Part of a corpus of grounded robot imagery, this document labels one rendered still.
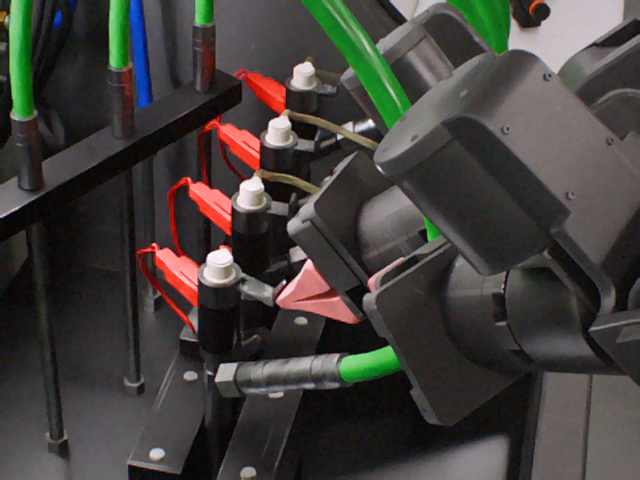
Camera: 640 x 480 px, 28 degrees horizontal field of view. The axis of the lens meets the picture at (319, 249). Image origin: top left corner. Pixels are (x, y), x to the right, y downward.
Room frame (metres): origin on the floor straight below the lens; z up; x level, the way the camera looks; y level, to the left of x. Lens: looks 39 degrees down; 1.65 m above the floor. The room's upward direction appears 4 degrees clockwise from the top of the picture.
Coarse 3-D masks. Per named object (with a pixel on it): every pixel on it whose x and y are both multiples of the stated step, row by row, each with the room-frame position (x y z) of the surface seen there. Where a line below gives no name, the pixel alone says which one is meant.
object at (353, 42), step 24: (312, 0) 0.50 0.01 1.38; (336, 0) 0.50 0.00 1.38; (336, 24) 0.50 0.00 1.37; (360, 48) 0.49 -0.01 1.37; (360, 72) 0.49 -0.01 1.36; (384, 72) 0.49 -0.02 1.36; (384, 96) 0.48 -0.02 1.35; (384, 120) 0.48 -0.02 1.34; (360, 360) 0.48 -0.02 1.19; (384, 360) 0.47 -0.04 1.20
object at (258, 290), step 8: (248, 280) 0.63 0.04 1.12; (256, 280) 0.63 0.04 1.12; (232, 288) 0.62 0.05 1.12; (240, 288) 0.62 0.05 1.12; (248, 288) 0.62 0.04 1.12; (256, 288) 0.62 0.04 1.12; (264, 288) 0.62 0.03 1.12; (272, 288) 0.62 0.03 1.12; (256, 296) 0.61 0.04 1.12; (264, 296) 0.61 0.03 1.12
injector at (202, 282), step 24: (216, 288) 0.62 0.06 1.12; (216, 312) 0.62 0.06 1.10; (240, 312) 0.63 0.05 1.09; (216, 336) 0.62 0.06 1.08; (240, 336) 0.63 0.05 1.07; (264, 336) 0.62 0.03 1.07; (216, 360) 0.62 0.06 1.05; (216, 408) 0.62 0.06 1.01; (216, 432) 0.62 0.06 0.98; (216, 456) 0.62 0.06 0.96
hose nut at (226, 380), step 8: (224, 368) 0.53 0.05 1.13; (232, 368) 0.53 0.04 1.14; (216, 376) 0.53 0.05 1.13; (224, 376) 0.52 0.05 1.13; (232, 376) 0.52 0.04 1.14; (216, 384) 0.52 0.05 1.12; (224, 384) 0.52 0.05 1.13; (232, 384) 0.52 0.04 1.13; (224, 392) 0.52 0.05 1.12; (232, 392) 0.52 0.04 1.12; (240, 392) 0.52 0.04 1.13
